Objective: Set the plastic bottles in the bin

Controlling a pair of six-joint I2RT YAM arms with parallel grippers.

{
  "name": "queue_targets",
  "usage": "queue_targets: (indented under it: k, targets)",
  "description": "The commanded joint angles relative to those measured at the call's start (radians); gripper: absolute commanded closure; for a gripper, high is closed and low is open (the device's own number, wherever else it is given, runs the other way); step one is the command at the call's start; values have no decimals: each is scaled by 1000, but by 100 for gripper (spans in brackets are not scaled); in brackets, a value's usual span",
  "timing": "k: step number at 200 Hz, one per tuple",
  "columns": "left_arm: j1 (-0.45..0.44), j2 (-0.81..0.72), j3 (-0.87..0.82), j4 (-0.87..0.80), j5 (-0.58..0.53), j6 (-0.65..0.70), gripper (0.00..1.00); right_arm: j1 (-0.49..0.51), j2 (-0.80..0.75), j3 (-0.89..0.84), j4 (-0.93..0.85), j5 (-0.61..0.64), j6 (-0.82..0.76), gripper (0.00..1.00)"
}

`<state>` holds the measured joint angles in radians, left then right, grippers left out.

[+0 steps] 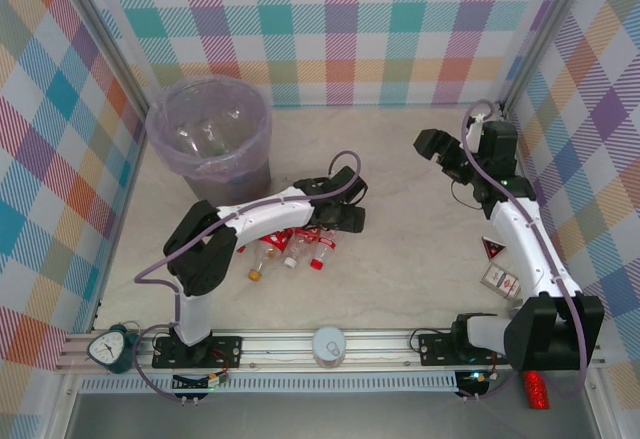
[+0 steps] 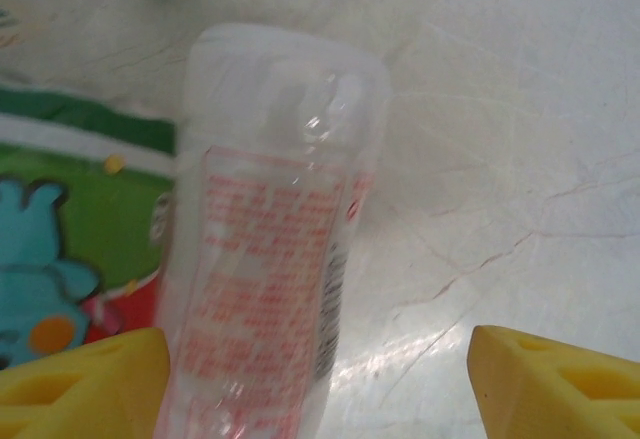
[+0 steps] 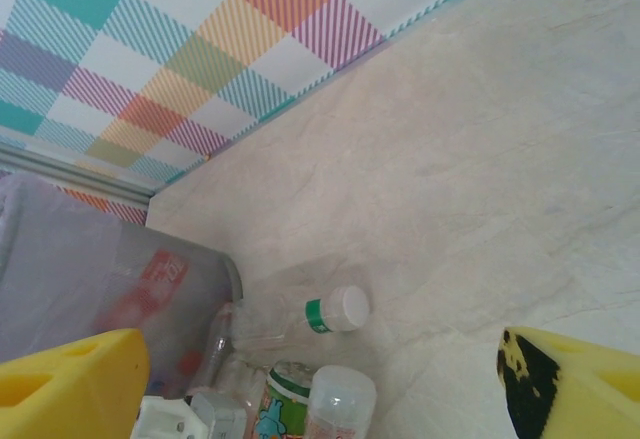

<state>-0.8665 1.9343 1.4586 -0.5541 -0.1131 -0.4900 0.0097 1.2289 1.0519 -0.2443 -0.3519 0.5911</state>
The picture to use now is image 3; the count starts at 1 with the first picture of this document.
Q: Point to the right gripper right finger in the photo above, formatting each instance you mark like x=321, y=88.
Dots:
x=585, y=399

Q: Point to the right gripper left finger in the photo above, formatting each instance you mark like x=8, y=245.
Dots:
x=65, y=394

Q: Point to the clear crushed plastic bottle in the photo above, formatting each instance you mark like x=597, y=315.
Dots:
x=220, y=344

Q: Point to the grey mesh waste bin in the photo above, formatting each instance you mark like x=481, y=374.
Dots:
x=210, y=279

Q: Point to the cartoon label bottle white cap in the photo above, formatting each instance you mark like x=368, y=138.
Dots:
x=280, y=409

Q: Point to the green band bottle white cap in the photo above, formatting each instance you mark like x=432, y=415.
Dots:
x=340, y=309

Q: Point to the purple plastic bin liner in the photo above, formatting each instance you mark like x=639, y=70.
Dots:
x=50, y=259

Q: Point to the aluminium frame post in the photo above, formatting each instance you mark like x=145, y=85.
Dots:
x=75, y=179

